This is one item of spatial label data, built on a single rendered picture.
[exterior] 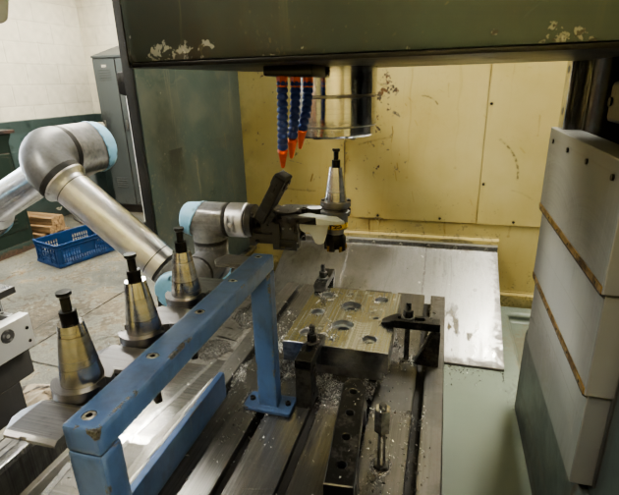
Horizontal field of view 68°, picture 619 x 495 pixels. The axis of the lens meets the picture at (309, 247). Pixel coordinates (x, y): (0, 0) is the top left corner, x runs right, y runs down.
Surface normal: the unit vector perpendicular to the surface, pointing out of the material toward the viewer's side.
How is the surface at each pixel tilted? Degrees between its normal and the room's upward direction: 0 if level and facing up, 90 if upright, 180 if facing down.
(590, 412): 90
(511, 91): 90
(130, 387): 0
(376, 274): 24
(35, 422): 0
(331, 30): 90
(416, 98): 90
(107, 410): 0
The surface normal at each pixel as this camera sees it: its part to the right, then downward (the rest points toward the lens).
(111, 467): 0.96, 0.07
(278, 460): -0.03, -0.94
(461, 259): -0.14, -0.72
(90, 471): -0.27, 0.33
